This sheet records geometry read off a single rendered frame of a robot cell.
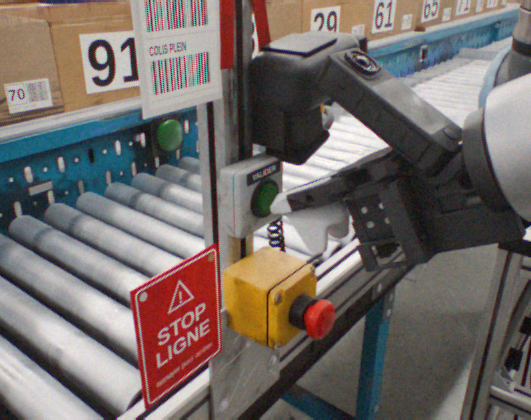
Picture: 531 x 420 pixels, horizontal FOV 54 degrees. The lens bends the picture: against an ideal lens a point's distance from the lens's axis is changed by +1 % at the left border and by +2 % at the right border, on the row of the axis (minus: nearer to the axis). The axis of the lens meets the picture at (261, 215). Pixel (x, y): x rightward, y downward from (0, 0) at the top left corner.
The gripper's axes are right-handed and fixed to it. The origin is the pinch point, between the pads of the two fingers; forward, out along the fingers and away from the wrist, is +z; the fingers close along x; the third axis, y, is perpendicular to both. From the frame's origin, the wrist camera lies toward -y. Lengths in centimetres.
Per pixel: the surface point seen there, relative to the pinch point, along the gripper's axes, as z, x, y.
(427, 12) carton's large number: 56, 184, -32
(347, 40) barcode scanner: -7.3, 8.7, -10.9
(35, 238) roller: 54, 0, -7
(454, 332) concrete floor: 59, 118, 76
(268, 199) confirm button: 1.4, 0.0, -0.3
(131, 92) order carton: 59, 34, -28
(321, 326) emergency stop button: 0.6, -1.0, 12.6
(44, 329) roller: 33.3, -12.0, 4.7
